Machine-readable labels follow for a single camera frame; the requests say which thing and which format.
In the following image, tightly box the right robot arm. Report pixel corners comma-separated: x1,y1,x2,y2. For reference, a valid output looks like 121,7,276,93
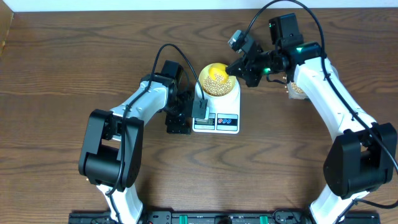
226,14,397,223

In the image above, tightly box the clear container of soybeans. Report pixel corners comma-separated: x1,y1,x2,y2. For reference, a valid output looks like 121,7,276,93
285,75,308,100

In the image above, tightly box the white digital kitchen scale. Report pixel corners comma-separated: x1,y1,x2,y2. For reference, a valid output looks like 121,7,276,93
192,76,241,134

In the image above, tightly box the left black cable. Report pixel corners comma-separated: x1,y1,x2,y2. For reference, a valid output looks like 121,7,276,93
104,43,206,224

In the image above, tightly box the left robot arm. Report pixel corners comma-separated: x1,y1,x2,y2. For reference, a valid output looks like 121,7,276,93
78,60,192,223

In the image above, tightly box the yellow measuring scoop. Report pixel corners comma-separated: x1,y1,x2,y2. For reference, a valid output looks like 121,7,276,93
208,63,229,83

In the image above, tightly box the yellow plastic bowl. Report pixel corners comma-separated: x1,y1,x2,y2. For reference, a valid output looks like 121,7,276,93
199,63,236,96

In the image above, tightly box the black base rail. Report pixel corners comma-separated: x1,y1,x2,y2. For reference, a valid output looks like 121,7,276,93
68,210,382,224

